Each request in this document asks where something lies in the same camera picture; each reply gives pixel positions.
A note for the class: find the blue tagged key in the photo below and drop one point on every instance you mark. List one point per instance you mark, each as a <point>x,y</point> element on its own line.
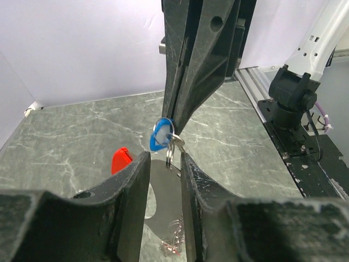
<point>163,134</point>

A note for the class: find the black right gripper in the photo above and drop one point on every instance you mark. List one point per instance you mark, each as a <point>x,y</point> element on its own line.
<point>208,38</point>

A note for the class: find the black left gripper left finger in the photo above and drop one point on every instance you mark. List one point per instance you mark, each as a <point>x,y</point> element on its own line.
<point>103,223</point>

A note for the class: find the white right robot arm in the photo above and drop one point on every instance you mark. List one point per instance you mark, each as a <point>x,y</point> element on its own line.
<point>296,82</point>

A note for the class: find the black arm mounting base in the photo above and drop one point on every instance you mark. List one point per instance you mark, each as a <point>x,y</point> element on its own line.
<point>314,162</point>

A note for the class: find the grey keyring holder red handle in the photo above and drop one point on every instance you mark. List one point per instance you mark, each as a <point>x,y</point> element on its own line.
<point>150,198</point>

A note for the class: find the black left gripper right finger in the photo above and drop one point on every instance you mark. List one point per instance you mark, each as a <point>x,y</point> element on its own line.
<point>221,226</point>

